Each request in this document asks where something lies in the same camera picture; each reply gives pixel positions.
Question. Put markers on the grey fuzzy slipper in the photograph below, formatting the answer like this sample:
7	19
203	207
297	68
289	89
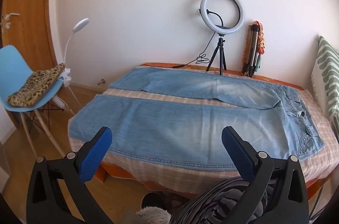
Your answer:
153	216

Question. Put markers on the black mini tripod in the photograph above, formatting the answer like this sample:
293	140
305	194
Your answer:
220	54

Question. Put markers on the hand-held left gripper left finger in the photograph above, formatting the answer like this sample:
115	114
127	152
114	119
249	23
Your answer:
96	149

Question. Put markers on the leopard print cushion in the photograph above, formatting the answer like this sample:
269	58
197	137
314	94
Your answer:
34	86

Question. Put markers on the folded silver tripod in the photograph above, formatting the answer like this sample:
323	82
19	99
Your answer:
251	49

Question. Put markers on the wooden door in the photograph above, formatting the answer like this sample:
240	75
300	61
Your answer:
26	1

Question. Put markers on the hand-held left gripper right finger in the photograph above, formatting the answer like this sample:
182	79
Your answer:
235	149

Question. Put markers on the metal door stopper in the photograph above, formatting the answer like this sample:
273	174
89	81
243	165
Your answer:
101	81

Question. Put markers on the person's leg in striped trousers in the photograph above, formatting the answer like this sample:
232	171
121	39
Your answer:
212	202

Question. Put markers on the light blue denim pants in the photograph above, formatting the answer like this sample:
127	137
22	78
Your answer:
172	120

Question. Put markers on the orange bed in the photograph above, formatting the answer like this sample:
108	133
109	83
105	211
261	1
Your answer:
102	172

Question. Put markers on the light blue chair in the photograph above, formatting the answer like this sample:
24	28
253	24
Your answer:
10	65

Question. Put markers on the white clip lamp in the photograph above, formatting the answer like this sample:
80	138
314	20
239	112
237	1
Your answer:
80	24

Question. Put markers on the checkered beige blanket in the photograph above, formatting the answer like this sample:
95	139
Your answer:
315	160

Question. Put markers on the green white patterned pillow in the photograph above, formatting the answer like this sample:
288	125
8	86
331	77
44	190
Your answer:
328	67

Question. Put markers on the folded tripod with orange cloth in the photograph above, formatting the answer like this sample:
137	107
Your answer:
261	38

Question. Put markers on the dark slipper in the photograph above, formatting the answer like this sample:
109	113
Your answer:
152	198

